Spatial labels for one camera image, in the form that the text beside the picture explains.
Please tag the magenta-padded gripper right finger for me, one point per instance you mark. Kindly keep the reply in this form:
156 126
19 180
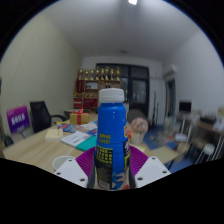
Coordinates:
151 170

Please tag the purple sign board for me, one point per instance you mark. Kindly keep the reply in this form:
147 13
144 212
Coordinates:
18 119

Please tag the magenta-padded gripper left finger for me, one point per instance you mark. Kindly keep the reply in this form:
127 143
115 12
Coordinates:
71 171

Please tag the white flower pot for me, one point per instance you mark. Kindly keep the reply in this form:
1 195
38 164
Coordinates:
138 133

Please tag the white book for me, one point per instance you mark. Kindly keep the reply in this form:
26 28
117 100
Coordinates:
75 138

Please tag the teal book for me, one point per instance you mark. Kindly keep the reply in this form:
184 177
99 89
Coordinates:
87 144

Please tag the white wall air conditioner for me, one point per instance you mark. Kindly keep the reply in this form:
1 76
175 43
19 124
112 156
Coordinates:
170 70

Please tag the yellow gift box red ribbon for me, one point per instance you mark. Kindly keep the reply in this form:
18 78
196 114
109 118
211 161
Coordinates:
79 118

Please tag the small yellow notepad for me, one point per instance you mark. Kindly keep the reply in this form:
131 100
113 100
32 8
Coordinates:
54 134

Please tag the blue drink bottle white cap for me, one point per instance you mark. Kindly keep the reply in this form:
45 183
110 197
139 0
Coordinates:
111 126

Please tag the black office chair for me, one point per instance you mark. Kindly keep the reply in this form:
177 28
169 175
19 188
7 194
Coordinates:
40 115

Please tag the black computer monitor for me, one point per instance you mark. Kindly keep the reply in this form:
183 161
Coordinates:
185 106

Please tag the black tripod stand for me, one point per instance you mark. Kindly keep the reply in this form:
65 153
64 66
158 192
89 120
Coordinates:
154 110

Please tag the dark glass door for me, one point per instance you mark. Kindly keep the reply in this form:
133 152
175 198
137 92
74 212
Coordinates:
138 90

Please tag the long wooden wall desk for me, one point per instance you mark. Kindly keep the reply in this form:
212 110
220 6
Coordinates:
206 126

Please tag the wooden shelf unit with trophies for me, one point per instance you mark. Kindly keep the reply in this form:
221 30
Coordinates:
85 90

